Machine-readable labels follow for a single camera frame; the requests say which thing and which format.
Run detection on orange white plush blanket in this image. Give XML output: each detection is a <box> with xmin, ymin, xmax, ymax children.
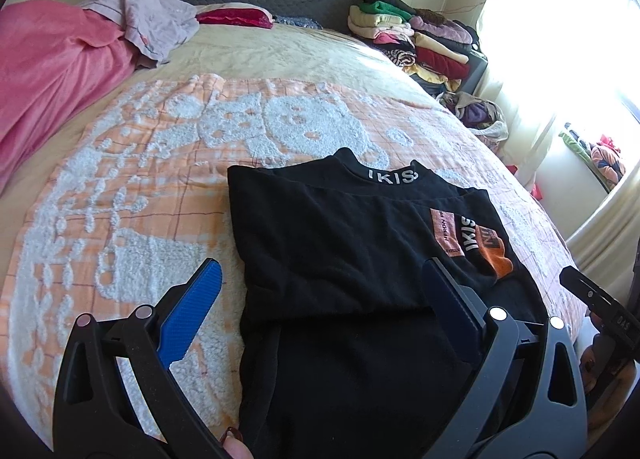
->
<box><xmin>1</xmin><ymin>74</ymin><xmax>586</xmax><ymax>441</ymax></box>

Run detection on lilac crumpled garment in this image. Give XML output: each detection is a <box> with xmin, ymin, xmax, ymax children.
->
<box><xmin>78</xmin><ymin>0</ymin><xmax>200</xmax><ymax>68</ymax></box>

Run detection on dark patterned pillow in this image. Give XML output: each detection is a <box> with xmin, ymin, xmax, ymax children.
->
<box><xmin>273</xmin><ymin>15</ymin><xmax>322</xmax><ymax>30</ymax></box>

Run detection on beige bed sheet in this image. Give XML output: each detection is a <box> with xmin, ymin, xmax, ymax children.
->
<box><xmin>134</xmin><ymin>22</ymin><xmax>452</xmax><ymax>110</ymax></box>

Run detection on red plastic bag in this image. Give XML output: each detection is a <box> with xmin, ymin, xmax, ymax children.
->
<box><xmin>530</xmin><ymin>184</ymin><xmax>542</xmax><ymax>201</ymax></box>

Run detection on person's left hand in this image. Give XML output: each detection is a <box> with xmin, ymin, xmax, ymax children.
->
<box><xmin>220</xmin><ymin>427</ymin><xmax>254</xmax><ymax>459</ymax></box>

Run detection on colourful clothes by window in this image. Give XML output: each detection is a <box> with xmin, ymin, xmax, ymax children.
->
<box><xmin>559</xmin><ymin>122</ymin><xmax>626</xmax><ymax>193</ymax></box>

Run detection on pink blanket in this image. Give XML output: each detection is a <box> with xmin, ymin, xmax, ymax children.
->
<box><xmin>1</xmin><ymin>0</ymin><xmax>139</xmax><ymax>185</ymax></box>

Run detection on black sweater with orange patch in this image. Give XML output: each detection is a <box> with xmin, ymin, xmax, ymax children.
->
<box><xmin>228</xmin><ymin>148</ymin><xmax>547</xmax><ymax>458</ymax></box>

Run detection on white curtain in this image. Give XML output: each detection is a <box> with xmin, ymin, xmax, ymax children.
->
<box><xmin>478</xmin><ymin>0</ymin><xmax>639</xmax><ymax>295</ymax></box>

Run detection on stack of folded clothes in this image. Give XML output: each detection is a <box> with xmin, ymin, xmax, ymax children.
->
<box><xmin>347</xmin><ymin>0</ymin><xmax>488</xmax><ymax>96</ymax></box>

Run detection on person's right hand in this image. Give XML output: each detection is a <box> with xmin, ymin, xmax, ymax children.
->
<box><xmin>579</xmin><ymin>312</ymin><xmax>637</xmax><ymax>441</ymax></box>

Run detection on bag of purple clothes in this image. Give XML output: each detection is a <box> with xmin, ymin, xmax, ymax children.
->
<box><xmin>437</xmin><ymin>92</ymin><xmax>509</xmax><ymax>143</ymax></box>

